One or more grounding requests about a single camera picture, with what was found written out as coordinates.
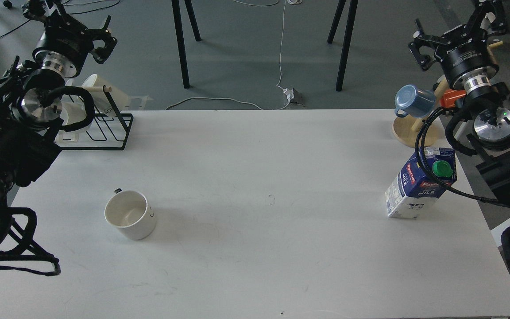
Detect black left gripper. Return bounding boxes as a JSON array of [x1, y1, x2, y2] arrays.
[[22, 0, 118, 78]]

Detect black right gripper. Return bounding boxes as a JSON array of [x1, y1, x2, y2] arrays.
[[408, 0, 508, 91]]

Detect blue white milk carton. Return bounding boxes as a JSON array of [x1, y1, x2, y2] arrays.
[[385, 147, 457, 219]]

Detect white ceramic mug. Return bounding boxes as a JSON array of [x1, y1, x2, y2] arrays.
[[104, 188, 157, 241]]

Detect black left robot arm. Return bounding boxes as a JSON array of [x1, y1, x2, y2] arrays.
[[0, 0, 117, 276]]

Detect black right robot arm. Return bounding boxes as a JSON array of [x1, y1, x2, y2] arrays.
[[408, 0, 510, 208]]

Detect cream mug on rack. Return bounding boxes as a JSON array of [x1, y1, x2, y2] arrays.
[[81, 74, 129, 113]]

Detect orange hanging mug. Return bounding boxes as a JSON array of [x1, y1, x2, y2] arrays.
[[440, 89, 466, 109]]

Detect white mug on rack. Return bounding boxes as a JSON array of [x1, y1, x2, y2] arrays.
[[55, 101, 93, 143]]

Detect blue hanging mug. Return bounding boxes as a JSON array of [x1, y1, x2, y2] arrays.
[[394, 84, 437, 118]]

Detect black table leg right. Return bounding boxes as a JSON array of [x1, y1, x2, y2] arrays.
[[327, 0, 359, 92]]

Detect black table leg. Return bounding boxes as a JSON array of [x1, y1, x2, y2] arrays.
[[170, 0, 202, 89], [327, 0, 359, 92]]

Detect black table leg left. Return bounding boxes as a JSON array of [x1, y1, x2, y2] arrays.
[[170, 0, 202, 89]]

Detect wooden mug tree stand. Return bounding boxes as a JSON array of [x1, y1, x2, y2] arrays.
[[392, 41, 503, 148]]

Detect white power adapter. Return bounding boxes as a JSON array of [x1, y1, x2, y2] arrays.
[[282, 88, 304, 107]]

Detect black floor cable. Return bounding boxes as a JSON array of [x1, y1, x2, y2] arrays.
[[0, 0, 121, 60]]

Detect black wire cup rack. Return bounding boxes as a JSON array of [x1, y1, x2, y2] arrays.
[[55, 86, 134, 151]]

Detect white floor cable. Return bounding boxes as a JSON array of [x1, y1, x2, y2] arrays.
[[166, 0, 303, 111]]

